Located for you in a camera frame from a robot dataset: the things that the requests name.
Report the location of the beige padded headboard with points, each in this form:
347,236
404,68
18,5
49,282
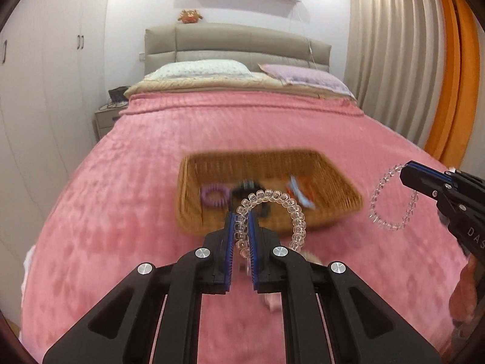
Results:
227,41

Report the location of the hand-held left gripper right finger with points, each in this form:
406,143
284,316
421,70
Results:
253,252

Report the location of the pink fleece blanket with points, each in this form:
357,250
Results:
132,159

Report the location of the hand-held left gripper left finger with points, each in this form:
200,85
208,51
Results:
228,252

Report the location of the person's right hand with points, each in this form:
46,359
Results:
464,288

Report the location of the white wardrobe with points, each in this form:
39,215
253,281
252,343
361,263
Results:
45,102

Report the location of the purple floral pillow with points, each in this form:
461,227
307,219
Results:
303,77

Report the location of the beige quilt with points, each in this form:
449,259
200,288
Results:
170,85

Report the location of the woven wicker basket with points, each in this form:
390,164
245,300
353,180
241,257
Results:
341,191

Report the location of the orange plush toy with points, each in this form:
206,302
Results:
190,16

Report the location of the orange and blue hair clip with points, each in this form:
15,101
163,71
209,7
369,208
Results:
299,194

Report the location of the orange door frame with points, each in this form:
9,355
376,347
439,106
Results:
451,83

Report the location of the white floral pillow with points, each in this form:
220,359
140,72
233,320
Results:
197,69

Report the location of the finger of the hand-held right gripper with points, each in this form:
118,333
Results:
420,182

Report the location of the white nightstand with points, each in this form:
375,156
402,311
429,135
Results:
106,119

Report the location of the beige curtain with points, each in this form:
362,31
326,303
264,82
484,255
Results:
394,45

